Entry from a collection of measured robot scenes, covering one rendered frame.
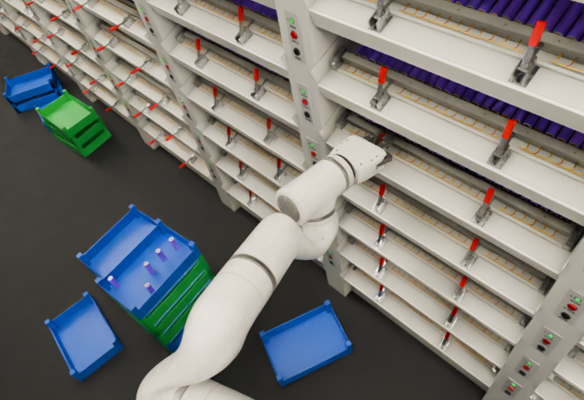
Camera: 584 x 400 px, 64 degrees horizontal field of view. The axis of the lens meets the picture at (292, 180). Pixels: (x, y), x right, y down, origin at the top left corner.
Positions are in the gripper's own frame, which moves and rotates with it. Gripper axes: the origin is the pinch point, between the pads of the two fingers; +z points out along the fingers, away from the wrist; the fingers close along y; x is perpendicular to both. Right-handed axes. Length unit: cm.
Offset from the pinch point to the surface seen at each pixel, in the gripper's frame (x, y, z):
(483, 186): -2.4, 23.8, 4.0
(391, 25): 30.3, 2.1, -6.9
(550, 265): -8.1, 42.4, -1.2
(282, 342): -106, -22, -13
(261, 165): -45, -53, 8
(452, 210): -8.1, 20.7, -1.1
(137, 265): -71, -68, -42
